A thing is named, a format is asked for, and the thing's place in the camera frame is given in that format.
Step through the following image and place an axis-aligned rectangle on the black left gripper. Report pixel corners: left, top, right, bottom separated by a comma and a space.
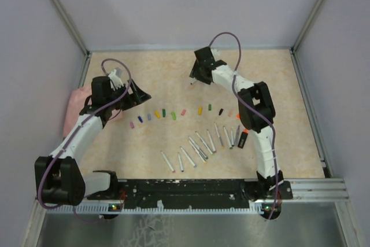
106, 78, 150, 110

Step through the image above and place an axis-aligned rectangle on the grey purple pen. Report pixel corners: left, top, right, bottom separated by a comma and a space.
235, 125, 240, 146

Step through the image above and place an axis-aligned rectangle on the black capped white marker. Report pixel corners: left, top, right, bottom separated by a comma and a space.
230, 128, 235, 147

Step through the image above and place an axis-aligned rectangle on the pink capped marker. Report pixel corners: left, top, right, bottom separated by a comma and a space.
207, 130, 217, 154

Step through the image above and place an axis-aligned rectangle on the light green capped marker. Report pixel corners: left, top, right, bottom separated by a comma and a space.
195, 131, 214, 155

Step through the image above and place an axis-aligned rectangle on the yellow capped white marker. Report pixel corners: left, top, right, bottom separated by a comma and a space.
188, 140, 207, 164

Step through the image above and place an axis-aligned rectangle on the orange highlighter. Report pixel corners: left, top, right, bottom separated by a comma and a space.
238, 128, 248, 149

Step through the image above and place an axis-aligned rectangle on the grey blue capped marker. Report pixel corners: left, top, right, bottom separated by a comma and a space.
180, 146, 197, 168

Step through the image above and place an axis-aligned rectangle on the dark green capped marker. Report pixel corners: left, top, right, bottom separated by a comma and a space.
223, 126, 233, 149

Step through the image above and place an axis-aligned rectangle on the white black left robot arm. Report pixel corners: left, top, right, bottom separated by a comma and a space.
35, 76, 151, 209

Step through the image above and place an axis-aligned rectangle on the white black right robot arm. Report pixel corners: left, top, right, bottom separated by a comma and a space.
190, 47, 284, 199

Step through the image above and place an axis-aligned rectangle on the pink cloth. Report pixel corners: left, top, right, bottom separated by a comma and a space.
62, 86, 122, 138

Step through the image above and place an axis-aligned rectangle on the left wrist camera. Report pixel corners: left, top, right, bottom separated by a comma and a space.
108, 68, 124, 90

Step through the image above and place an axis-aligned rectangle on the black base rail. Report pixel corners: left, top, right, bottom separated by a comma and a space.
86, 178, 293, 210

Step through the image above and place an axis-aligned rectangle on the aluminium frame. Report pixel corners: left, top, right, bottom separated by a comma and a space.
20, 0, 370, 247

